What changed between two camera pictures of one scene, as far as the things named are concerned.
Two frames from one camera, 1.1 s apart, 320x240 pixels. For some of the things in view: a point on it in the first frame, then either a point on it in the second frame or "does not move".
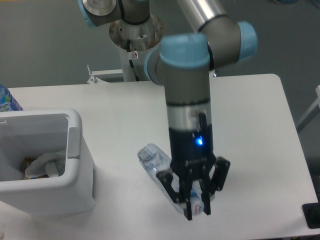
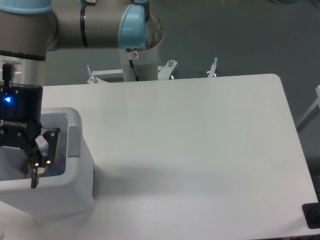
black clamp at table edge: x=311 y=212 does not move
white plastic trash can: x=45 y=166 does not move
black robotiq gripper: x=192 y=150 to x=21 y=120
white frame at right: x=313 y=111 does not move
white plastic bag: x=45 y=164 to x=14 y=164
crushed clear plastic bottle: x=155 y=160 to x=42 y=144
